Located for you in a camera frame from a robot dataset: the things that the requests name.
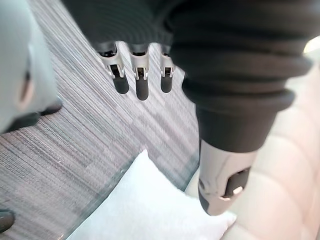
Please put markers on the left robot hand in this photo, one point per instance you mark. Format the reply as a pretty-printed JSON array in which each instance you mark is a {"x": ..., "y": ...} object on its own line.
[{"x": 225, "y": 62}]

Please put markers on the beige quilted sofa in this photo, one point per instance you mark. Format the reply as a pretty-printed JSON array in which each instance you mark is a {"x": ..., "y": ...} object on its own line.
[{"x": 277, "y": 160}]

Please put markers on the white square cushion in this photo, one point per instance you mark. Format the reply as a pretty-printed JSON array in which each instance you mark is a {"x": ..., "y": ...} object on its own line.
[{"x": 147, "y": 200}]

